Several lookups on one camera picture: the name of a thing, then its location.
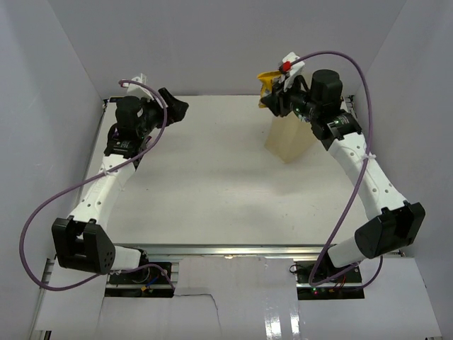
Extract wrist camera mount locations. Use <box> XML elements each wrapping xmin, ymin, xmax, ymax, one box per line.
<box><xmin>125</xmin><ymin>73</ymin><xmax>154</xmax><ymax>100</ymax></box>
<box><xmin>279</xmin><ymin>52</ymin><xmax>305</xmax><ymax>91</ymax></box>

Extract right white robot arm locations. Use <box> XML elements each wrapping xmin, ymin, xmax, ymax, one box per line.
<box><xmin>258</xmin><ymin>69</ymin><xmax>425</xmax><ymax>286</ymax></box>

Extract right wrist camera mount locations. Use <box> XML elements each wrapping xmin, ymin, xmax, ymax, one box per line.
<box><xmin>279</xmin><ymin>52</ymin><xmax>305</xmax><ymax>91</ymax></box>

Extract aluminium table frame rail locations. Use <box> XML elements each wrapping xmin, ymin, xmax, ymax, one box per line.
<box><xmin>117</xmin><ymin>244</ymin><xmax>323</xmax><ymax>260</ymax></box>

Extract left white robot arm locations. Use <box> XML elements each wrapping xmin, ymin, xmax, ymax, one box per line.
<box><xmin>52</xmin><ymin>85</ymin><xmax>189</xmax><ymax>283</ymax></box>

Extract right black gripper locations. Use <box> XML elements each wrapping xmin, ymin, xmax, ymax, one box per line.
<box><xmin>263</xmin><ymin>74</ymin><xmax>321</xmax><ymax>120</ymax></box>

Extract tan paper bag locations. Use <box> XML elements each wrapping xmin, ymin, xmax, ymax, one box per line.
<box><xmin>265</xmin><ymin>113</ymin><xmax>317</xmax><ymax>164</ymax></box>

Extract purple cable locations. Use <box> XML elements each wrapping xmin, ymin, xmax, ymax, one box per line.
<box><xmin>289</xmin><ymin>52</ymin><xmax>385</xmax><ymax>291</ymax></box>
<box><xmin>19</xmin><ymin>79</ymin><xmax>169</xmax><ymax>292</ymax></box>

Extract yellow M&M packet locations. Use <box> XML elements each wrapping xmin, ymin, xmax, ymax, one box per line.
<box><xmin>257</xmin><ymin>71</ymin><xmax>282</xmax><ymax>108</ymax></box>

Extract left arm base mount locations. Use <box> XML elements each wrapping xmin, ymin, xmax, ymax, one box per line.
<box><xmin>105</xmin><ymin>249</ymin><xmax>178</xmax><ymax>298</ymax></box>

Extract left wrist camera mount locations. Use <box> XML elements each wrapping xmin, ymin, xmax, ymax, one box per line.
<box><xmin>125</xmin><ymin>73</ymin><xmax>154</xmax><ymax>100</ymax></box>

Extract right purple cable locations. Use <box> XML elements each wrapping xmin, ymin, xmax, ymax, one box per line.
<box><xmin>289</xmin><ymin>52</ymin><xmax>385</xmax><ymax>291</ymax></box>

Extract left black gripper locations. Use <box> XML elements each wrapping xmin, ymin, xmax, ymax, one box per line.
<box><xmin>137</xmin><ymin>88</ymin><xmax>188</xmax><ymax>139</ymax></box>

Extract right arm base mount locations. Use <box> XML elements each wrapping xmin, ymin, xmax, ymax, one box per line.
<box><xmin>289</xmin><ymin>260</ymin><xmax>365</xmax><ymax>300</ymax></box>

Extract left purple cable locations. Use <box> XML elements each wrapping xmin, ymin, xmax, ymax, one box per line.
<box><xmin>19</xmin><ymin>79</ymin><xmax>169</xmax><ymax>292</ymax></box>

